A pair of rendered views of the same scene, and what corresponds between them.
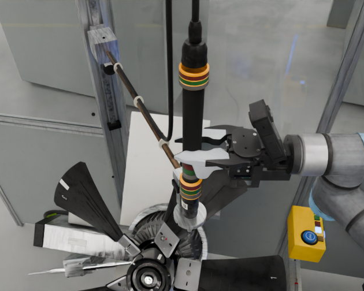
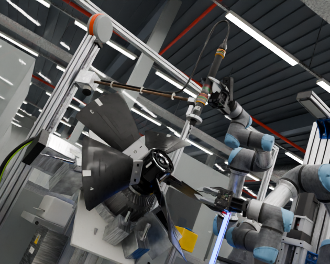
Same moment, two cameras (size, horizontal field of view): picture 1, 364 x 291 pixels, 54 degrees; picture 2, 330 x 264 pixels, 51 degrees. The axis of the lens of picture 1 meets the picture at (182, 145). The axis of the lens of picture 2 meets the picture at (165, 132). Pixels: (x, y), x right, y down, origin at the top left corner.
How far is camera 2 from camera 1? 1.60 m
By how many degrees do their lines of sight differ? 73
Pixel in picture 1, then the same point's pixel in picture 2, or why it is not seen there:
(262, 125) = (231, 80)
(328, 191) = (238, 127)
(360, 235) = (255, 135)
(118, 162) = (17, 183)
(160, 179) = not seen: hidden behind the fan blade
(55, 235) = (59, 142)
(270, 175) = (226, 108)
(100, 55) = (92, 80)
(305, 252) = (188, 237)
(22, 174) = not seen: outside the picture
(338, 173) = (243, 115)
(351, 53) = (175, 160)
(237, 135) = not seen: hidden behind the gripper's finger
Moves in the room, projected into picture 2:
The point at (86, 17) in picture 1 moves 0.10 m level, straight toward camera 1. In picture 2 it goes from (80, 65) to (94, 65)
